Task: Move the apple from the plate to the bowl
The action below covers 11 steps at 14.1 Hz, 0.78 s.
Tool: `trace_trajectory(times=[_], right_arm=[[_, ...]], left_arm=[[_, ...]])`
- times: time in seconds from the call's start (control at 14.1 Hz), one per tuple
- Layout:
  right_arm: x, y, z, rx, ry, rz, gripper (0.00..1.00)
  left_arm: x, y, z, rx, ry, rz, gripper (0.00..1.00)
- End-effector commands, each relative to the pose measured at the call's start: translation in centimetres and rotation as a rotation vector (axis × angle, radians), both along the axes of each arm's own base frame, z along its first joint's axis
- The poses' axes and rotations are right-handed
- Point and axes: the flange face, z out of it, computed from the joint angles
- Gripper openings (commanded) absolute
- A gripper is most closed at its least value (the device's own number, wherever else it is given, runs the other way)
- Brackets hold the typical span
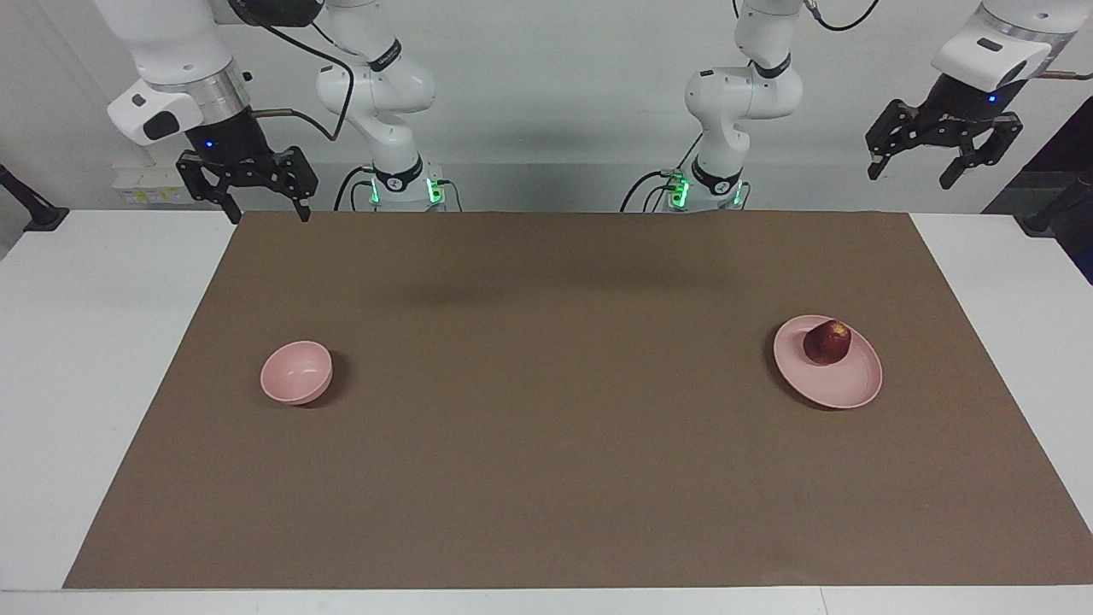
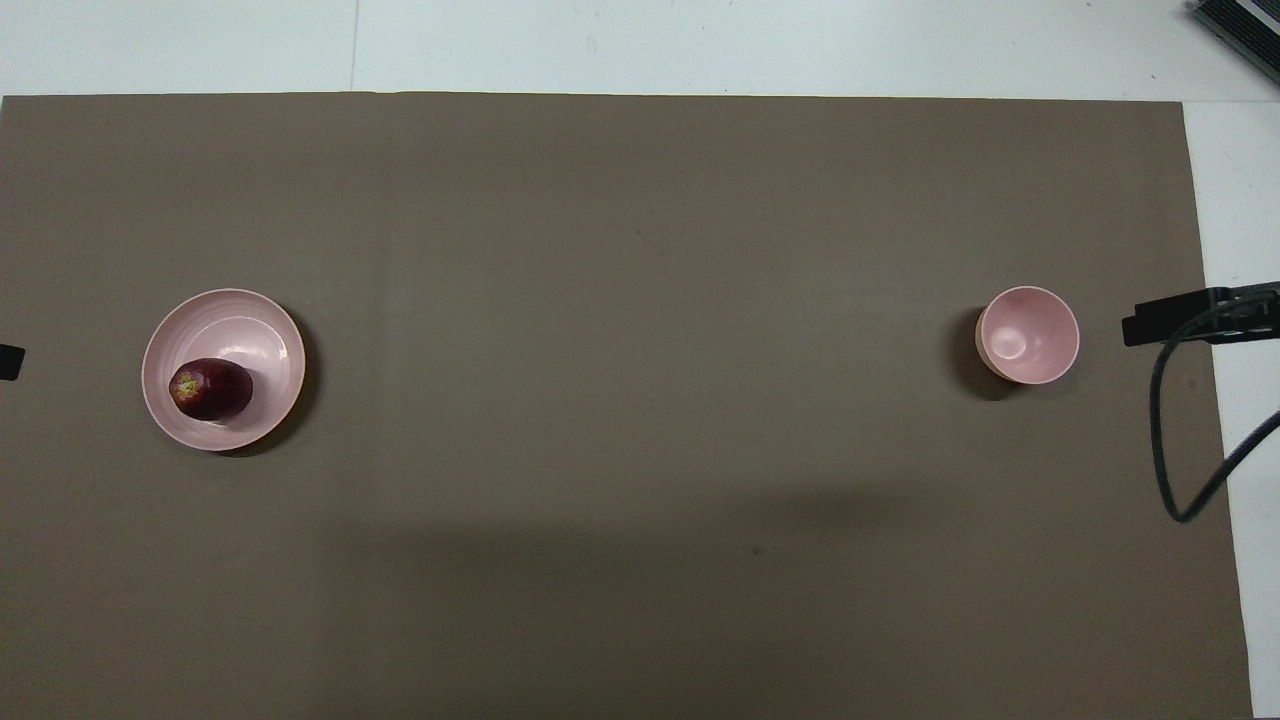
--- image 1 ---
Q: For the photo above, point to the brown table mat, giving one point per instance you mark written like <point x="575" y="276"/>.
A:
<point x="546" y="444"/>

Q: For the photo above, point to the dark red apple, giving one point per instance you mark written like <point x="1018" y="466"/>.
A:
<point x="827" y="343"/>

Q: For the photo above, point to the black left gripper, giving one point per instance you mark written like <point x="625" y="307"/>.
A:
<point x="965" y="107"/>

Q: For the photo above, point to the black clamp stand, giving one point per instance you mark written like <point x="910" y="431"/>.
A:
<point x="34" y="213"/>
<point x="1055" y="209"/>

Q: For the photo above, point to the dark cabinet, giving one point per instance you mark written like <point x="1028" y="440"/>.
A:
<point x="1072" y="145"/>

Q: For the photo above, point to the pink bowl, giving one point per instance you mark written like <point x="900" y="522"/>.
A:
<point x="295" y="376"/>

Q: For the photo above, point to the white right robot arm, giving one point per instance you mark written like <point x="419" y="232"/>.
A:
<point x="171" y="43"/>

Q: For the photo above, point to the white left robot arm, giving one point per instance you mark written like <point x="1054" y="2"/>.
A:
<point x="734" y="94"/>

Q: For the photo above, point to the pink plate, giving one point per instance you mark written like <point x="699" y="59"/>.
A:
<point x="841" y="384"/>

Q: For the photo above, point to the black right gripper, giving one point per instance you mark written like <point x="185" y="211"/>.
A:
<point x="232" y="143"/>

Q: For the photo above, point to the white wall power strip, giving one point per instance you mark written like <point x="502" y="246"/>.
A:
<point x="145" y="188"/>

